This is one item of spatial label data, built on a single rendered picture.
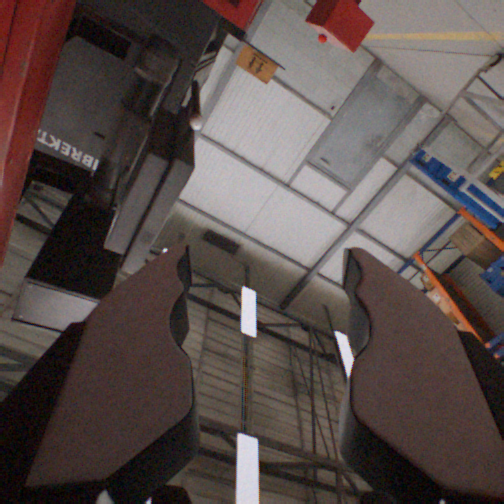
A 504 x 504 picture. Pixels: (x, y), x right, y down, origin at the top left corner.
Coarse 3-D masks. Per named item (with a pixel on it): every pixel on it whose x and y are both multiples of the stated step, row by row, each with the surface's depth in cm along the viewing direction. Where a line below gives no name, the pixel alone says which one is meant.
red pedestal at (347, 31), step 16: (320, 0) 123; (336, 0) 113; (352, 0) 112; (320, 16) 119; (336, 16) 114; (352, 16) 115; (368, 16) 116; (320, 32) 129; (336, 32) 117; (352, 32) 118; (368, 32) 119; (352, 48) 121
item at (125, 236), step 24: (168, 120) 99; (144, 144) 101; (168, 144) 84; (192, 144) 86; (144, 168) 77; (168, 168) 77; (192, 168) 76; (144, 192) 81; (168, 192) 79; (120, 216) 84; (144, 216) 83; (120, 240) 88; (144, 240) 86
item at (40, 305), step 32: (160, 64) 98; (128, 96) 104; (128, 128) 108; (128, 160) 114; (96, 192) 119; (64, 224) 114; (96, 224) 123; (64, 256) 103; (96, 256) 111; (32, 288) 93; (64, 288) 95; (96, 288) 101; (32, 320) 100; (64, 320) 101
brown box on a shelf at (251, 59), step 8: (248, 48) 168; (256, 48) 165; (240, 56) 170; (248, 56) 169; (256, 56) 169; (264, 56) 167; (240, 64) 172; (248, 64) 171; (256, 64) 171; (264, 64) 170; (272, 64) 170; (248, 72) 176; (256, 72) 173; (264, 72) 172; (272, 72) 172; (264, 80) 175
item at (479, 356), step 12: (468, 336) 8; (468, 348) 7; (480, 348) 7; (480, 360) 7; (492, 360) 7; (480, 372) 7; (492, 372) 7; (480, 384) 7; (492, 384) 7; (492, 396) 6; (492, 408) 6
